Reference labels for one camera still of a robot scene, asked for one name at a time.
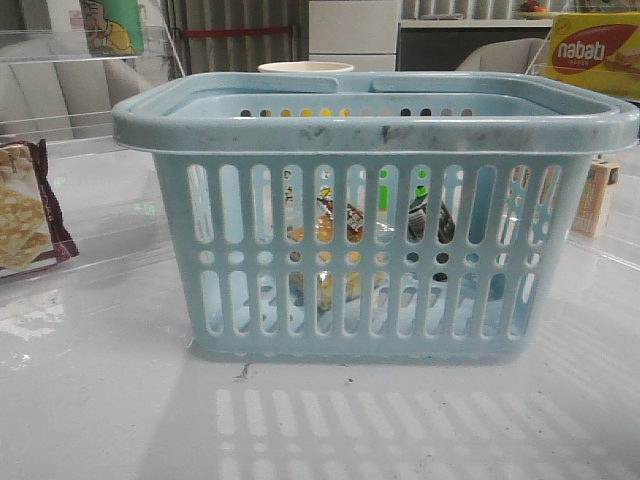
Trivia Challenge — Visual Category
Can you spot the green cartoon snack canister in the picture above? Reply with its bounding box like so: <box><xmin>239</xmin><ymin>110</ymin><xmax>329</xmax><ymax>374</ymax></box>
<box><xmin>79</xmin><ymin>0</ymin><xmax>144</xmax><ymax>56</ymax></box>

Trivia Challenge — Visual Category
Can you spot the clear acrylic display shelf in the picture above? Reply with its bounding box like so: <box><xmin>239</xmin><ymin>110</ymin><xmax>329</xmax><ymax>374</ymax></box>
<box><xmin>1</xmin><ymin>1</ymin><xmax>182</xmax><ymax>287</ymax></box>

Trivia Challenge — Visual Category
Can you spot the fruit plate on counter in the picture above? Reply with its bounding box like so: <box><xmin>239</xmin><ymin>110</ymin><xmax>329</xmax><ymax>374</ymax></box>
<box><xmin>516</xmin><ymin>0</ymin><xmax>558</xmax><ymax>20</ymax></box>

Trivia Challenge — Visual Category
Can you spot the small beige snack box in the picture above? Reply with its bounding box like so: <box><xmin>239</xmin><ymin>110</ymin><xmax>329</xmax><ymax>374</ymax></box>
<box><xmin>571</xmin><ymin>161</ymin><xmax>620</xmax><ymax>238</ymax></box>

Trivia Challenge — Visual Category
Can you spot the grey armchair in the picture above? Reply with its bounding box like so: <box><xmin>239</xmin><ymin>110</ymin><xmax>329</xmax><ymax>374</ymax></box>
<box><xmin>457</xmin><ymin>38</ymin><xmax>549</xmax><ymax>74</ymax></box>

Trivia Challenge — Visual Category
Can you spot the yellow popcorn cup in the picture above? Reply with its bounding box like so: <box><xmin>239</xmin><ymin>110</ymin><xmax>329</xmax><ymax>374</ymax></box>
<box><xmin>258</xmin><ymin>60</ymin><xmax>354</xmax><ymax>74</ymax></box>

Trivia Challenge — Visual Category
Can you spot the packaged bread slice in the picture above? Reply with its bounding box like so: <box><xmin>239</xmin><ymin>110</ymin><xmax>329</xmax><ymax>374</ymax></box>
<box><xmin>287</xmin><ymin>186</ymin><xmax>395</xmax><ymax>312</ymax></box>

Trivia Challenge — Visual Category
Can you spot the brown cracker snack packet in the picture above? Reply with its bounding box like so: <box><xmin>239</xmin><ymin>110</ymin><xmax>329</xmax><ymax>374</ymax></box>
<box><xmin>1</xmin><ymin>140</ymin><xmax>79</xmax><ymax>279</ymax></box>

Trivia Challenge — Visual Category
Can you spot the yellow nabati wafer box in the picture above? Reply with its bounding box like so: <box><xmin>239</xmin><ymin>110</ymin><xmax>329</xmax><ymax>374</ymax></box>
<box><xmin>539</xmin><ymin>12</ymin><xmax>639</xmax><ymax>101</ymax></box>

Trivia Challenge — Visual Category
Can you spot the light blue plastic basket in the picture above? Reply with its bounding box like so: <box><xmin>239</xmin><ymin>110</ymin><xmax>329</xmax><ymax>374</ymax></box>
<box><xmin>112</xmin><ymin>72</ymin><xmax>639</xmax><ymax>363</ymax></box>

